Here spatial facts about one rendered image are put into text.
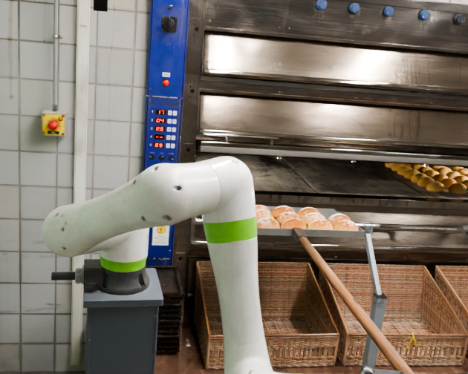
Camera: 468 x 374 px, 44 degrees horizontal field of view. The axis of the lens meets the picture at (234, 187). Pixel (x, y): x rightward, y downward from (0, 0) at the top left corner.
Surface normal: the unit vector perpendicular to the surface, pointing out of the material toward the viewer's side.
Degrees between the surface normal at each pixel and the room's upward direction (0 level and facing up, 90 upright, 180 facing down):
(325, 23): 90
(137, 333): 90
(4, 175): 90
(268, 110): 70
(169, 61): 90
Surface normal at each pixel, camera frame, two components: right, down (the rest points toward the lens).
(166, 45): 0.16, 0.27
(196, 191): 0.74, -0.11
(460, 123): 0.18, -0.07
